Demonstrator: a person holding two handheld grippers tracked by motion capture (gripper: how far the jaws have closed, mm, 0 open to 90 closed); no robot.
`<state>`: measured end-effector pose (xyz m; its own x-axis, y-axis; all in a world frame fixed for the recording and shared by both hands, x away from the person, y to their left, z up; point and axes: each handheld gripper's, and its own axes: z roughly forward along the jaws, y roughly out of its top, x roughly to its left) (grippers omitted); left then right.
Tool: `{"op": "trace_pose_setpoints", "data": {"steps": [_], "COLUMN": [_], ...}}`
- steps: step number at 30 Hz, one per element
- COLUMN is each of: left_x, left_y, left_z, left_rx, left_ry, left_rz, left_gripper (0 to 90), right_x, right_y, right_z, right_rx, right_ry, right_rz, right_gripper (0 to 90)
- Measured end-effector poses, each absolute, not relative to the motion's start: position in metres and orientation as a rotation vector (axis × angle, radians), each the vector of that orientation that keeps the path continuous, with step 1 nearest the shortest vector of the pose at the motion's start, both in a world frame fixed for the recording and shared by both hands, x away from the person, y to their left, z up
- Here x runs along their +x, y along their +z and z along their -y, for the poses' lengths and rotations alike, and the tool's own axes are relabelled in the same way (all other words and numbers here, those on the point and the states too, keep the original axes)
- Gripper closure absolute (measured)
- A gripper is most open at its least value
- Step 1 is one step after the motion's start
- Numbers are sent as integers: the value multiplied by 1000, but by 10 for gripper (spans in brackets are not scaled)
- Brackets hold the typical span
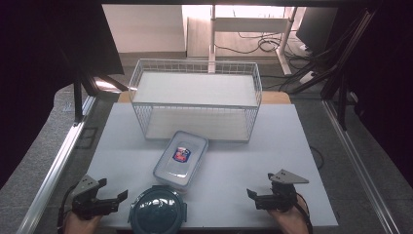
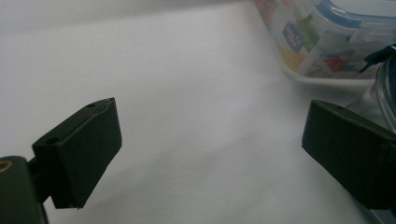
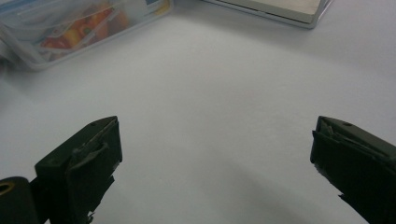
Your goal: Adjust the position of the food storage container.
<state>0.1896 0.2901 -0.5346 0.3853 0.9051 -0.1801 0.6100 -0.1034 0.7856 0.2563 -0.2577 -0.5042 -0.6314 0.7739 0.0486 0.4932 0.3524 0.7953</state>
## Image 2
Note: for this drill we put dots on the dark blue clip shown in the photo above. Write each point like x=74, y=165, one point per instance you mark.
x=378, y=56

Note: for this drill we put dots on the clear glass jar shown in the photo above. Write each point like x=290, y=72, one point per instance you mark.
x=384, y=96

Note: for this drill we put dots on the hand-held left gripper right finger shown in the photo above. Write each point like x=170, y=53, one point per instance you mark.
x=351, y=152

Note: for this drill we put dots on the clear plastic storage box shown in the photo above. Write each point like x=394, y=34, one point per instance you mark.
x=314, y=34

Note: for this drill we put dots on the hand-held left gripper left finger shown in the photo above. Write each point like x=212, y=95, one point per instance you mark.
x=82, y=152

